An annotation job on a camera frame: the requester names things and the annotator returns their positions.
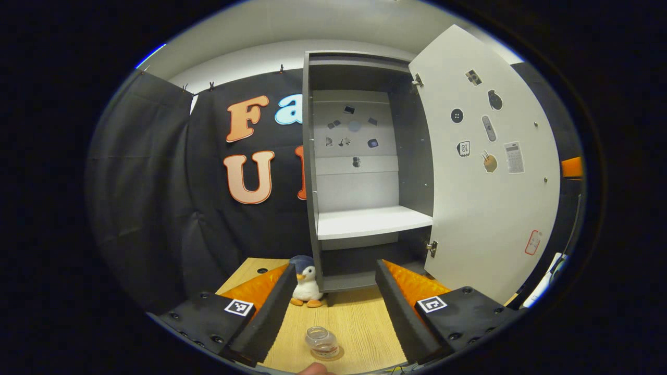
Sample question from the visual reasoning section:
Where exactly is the clear plastic bottle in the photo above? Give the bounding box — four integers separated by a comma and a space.
305, 326, 340, 360

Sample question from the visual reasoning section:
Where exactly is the white cabinet door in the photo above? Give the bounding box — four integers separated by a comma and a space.
408, 24, 562, 305

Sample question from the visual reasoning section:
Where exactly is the black backdrop cloth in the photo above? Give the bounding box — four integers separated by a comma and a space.
86, 68, 584, 313

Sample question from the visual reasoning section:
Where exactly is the penguin plush toy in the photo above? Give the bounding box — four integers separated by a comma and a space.
289, 255, 325, 308

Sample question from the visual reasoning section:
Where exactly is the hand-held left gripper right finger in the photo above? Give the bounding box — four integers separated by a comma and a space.
375, 259, 522, 365

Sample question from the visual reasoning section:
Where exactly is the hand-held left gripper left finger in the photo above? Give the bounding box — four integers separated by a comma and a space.
149, 263, 299, 368

